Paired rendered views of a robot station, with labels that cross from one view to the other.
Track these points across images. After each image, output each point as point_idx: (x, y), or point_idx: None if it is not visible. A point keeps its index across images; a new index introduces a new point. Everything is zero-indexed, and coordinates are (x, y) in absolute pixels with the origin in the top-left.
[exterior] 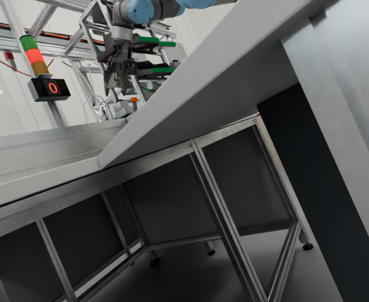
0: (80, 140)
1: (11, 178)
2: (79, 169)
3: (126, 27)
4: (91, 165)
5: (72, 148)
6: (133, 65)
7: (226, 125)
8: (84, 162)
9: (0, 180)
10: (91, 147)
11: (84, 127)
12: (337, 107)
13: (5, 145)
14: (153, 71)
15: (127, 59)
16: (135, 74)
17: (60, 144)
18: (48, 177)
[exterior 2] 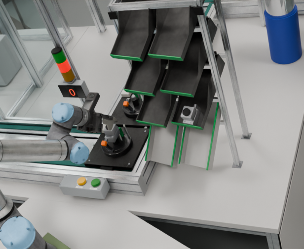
0: (38, 176)
1: (14, 179)
2: (22, 198)
3: (82, 111)
4: (27, 199)
5: (34, 178)
6: (94, 132)
7: (164, 218)
8: (23, 197)
9: (11, 179)
10: (44, 180)
11: (39, 172)
12: None
13: (10, 171)
14: (138, 122)
15: (84, 131)
16: (101, 133)
17: (29, 175)
18: (12, 196)
